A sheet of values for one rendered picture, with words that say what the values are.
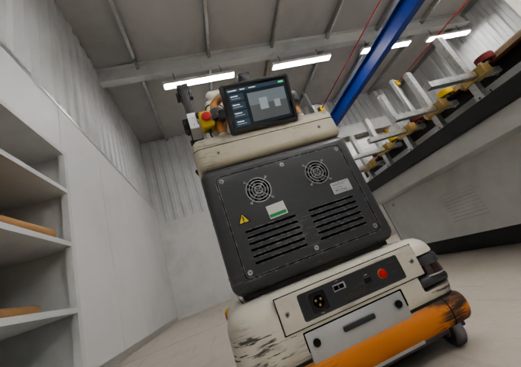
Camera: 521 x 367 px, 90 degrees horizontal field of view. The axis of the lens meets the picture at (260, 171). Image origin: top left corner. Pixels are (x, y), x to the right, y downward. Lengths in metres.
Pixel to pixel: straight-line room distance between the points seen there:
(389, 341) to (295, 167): 0.53
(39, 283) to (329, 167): 1.78
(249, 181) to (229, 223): 0.15
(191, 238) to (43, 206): 5.53
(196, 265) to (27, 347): 5.54
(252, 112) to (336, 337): 0.70
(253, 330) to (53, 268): 1.56
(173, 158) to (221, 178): 7.44
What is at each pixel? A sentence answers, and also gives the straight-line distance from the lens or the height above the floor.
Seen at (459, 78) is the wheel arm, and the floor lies 0.81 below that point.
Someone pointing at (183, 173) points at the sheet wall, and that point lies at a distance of 8.01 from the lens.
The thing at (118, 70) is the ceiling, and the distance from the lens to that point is 6.40.
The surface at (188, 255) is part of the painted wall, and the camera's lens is 7.38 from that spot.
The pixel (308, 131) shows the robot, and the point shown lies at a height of 0.73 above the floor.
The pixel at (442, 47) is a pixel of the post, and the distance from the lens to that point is 1.73.
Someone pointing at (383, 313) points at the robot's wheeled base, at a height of 0.15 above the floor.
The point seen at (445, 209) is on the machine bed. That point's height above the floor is 0.30.
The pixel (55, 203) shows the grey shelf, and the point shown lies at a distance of 2.18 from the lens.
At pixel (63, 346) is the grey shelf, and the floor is 0.35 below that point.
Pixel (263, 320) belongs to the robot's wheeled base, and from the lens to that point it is 0.71.
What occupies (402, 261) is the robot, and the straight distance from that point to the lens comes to 0.84.
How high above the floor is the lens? 0.34
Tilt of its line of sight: 20 degrees up
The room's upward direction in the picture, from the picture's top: 21 degrees counter-clockwise
